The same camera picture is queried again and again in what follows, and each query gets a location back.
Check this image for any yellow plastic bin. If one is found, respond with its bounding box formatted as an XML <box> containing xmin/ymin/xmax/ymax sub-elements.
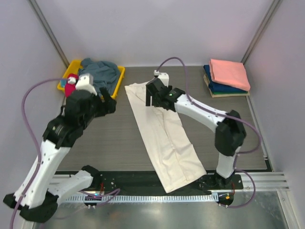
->
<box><xmin>57</xmin><ymin>60</ymin><xmax>125</xmax><ymax>99</ymax></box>

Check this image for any cream white t shirt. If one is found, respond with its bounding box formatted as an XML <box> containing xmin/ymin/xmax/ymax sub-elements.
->
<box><xmin>125</xmin><ymin>83</ymin><xmax>206</xmax><ymax>193</ymax></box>

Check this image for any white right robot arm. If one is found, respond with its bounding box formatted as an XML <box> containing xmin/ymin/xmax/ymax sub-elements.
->
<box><xmin>145</xmin><ymin>77</ymin><xmax>246</xmax><ymax>189</ymax></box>

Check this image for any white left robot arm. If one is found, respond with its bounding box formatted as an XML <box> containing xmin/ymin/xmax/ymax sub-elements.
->
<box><xmin>3</xmin><ymin>88</ymin><xmax>116</xmax><ymax>223</ymax></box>

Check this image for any magenta red t shirt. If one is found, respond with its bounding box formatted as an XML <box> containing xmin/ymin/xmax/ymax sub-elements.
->
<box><xmin>64</xmin><ymin>73</ymin><xmax>79</xmax><ymax>97</ymax></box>

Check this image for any light blue cloth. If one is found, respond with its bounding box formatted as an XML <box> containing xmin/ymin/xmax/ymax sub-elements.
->
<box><xmin>60</xmin><ymin>80</ymin><xmax>67</xmax><ymax>88</ymax></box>

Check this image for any grey blue t shirt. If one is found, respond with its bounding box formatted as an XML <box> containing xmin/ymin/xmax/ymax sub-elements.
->
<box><xmin>78</xmin><ymin>58</ymin><xmax>121</xmax><ymax>96</ymax></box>

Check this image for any folded beige t shirt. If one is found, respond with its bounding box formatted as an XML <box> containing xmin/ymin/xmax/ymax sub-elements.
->
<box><xmin>203</xmin><ymin>74</ymin><xmax>250</xmax><ymax>98</ymax></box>

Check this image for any folded navy blue t shirt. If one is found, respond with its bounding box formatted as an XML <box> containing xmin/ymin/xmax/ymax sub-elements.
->
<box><xmin>203</xmin><ymin>65</ymin><xmax>247</xmax><ymax>94</ymax></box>

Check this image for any folded pink t shirt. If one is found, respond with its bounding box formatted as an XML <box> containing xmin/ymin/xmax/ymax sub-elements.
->
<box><xmin>209</xmin><ymin>59</ymin><xmax>251</xmax><ymax>91</ymax></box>

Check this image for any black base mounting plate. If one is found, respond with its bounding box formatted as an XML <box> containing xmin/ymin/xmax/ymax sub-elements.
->
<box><xmin>92</xmin><ymin>171</ymin><xmax>244</xmax><ymax>196</ymax></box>

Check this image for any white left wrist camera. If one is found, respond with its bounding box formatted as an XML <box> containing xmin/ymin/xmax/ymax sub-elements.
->
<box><xmin>75</xmin><ymin>73</ymin><xmax>97</xmax><ymax>95</ymax></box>

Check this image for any white slotted cable duct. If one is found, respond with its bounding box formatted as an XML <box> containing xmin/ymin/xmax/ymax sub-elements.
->
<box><xmin>64</xmin><ymin>193</ymin><xmax>218</xmax><ymax>204</ymax></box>

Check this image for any left aluminium corner post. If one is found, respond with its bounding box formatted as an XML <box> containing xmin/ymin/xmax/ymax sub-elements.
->
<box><xmin>28</xmin><ymin>0</ymin><xmax>70</xmax><ymax>68</ymax></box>

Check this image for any aluminium corner post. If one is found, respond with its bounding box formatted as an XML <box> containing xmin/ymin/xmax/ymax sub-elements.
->
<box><xmin>28</xmin><ymin>0</ymin><xmax>70</xmax><ymax>68</ymax></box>
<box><xmin>241</xmin><ymin>0</ymin><xmax>283</xmax><ymax>64</ymax></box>

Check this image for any aluminium frame rail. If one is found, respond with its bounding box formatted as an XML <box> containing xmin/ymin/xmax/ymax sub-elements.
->
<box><xmin>28</xmin><ymin>171</ymin><xmax>291</xmax><ymax>194</ymax></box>

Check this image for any right aluminium corner post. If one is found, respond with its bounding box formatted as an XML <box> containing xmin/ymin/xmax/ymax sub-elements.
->
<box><xmin>241</xmin><ymin>0</ymin><xmax>283</xmax><ymax>64</ymax></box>

